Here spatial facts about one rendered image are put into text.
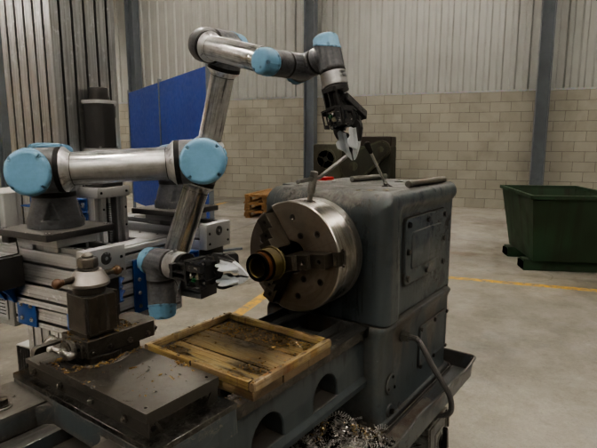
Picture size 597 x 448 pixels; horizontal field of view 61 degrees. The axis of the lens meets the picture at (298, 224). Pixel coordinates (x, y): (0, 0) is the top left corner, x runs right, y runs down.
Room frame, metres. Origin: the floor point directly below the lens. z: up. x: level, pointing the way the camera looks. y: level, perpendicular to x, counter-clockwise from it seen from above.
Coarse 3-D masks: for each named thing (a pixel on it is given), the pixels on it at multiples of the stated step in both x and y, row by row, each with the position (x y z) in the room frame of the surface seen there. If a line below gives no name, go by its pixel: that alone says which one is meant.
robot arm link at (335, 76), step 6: (324, 72) 1.47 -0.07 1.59; (330, 72) 1.47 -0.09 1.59; (336, 72) 1.46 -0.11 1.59; (342, 72) 1.48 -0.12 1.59; (324, 78) 1.47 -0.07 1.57; (330, 78) 1.46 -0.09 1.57; (336, 78) 1.46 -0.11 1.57; (342, 78) 1.47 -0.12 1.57; (324, 84) 1.48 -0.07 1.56; (330, 84) 1.47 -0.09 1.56
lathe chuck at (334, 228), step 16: (288, 208) 1.39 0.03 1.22; (304, 208) 1.36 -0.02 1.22; (320, 208) 1.36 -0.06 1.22; (256, 224) 1.46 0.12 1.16; (288, 224) 1.39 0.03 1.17; (304, 224) 1.36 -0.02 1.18; (320, 224) 1.33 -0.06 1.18; (336, 224) 1.34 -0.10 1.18; (256, 240) 1.46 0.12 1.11; (304, 240) 1.36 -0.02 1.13; (320, 240) 1.32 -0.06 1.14; (336, 240) 1.30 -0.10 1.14; (352, 240) 1.36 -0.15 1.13; (352, 256) 1.34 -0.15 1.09; (304, 272) 1.36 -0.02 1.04; (320, 272) 1.32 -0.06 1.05; (336, 272) 1.29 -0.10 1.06; (352, 272) 1.35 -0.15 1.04; (288, 288) 1.39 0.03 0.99; (304, 288) 1.36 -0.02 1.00; (320, 288) 1.32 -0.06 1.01; (336, 288) 1.30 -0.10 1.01; (288, 304) 1.39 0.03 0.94; (304, 304) 1.36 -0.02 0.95; (320, 304) 1.32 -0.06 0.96
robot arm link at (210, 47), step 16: (192, 32) 1.74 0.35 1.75; (208, 32) 1.68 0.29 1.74; (192, 48) 1.69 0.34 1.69; (208, 48) 1.64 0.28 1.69; (224, 48) 1.59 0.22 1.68; (240, 48) 1.54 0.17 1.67; (256, 48) 1.50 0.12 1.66; (272, 48) 1.46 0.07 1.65; (240, 64) 1.55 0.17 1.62; (256, 64) 1.46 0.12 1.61; (272, 64) 1.44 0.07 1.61; (288, 64) 1.48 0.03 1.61
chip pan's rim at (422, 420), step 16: (448, 352) 1.87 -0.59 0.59; (464, 352) 1.84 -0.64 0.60; (448, 368) 1.80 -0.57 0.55; (432, 384) 1.67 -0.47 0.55; (416, 400) 1.56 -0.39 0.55; (400, 416) 1.46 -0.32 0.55; (416, 416) 1.39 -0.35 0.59; (432, 416) 1.48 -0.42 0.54; (384, 432) 1.38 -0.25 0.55; (416, 432) 1.38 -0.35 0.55
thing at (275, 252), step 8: (264, 248) 1.32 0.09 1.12; (272, 248) 1.30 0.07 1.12; (256, 256) 1.26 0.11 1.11; (264, 256) 1.25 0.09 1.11; (272, 256) 1.26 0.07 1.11; (280, 256) 1.28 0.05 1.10; (248, 264) 1.28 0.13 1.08; (256, 264) 1.31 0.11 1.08; (264, 264) 1.24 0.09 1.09; (272, 264) 1.25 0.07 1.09; (280, 264) 1.27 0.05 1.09; (248, 272) 1.28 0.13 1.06; (256, 272) 1.30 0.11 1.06; (264, 272) 1.24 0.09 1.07; (272, 272) 1.25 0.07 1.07; (280, 272) 1.28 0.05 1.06; (256, 280) 1.26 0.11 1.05; (264, 280) 1.25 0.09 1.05; (272, 280) 1.30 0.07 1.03
